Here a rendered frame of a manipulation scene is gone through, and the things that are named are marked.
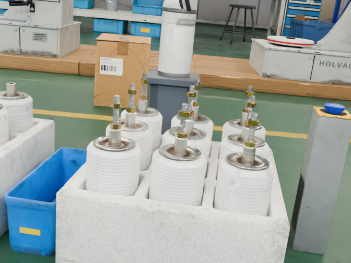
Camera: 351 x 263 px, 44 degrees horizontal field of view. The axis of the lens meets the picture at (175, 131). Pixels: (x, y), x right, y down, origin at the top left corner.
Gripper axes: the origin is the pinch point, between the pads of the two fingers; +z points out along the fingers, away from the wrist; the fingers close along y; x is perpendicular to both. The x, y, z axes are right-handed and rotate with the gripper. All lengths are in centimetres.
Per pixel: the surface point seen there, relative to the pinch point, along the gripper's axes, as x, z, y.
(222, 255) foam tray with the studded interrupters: -15.2, 40.9, -3.1
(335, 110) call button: 13.5, 25.8, 17.0
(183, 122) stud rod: -9.7, 18.8, -6.7
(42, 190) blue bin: -1, 31, -48
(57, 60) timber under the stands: 145, 0, -136
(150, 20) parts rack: 412, -25, -182
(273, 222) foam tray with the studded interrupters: -12.6, 36.7, 5.9
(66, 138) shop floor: 47, 29, -73
